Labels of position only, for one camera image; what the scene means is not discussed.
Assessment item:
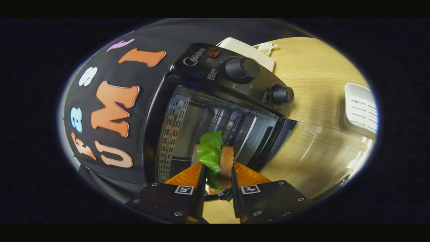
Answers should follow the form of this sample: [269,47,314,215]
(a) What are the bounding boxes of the white pop-up toaster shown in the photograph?
[217,37,275,72]

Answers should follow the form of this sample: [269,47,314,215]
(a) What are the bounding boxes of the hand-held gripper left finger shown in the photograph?
[127,163,209,224]

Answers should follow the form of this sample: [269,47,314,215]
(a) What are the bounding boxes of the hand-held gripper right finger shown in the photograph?
[230,161,315,224]

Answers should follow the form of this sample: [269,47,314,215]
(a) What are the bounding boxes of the lettuce bread sandwich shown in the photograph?
[191,131,235,195]

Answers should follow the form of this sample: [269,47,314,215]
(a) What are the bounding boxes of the black toaster oven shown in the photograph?
[143,43,298,184]

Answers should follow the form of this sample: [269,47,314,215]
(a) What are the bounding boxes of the small white condiment dish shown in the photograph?
[253,42,277,56]

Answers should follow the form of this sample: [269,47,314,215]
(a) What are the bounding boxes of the white ridged plate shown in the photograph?
[343,83,378,140]

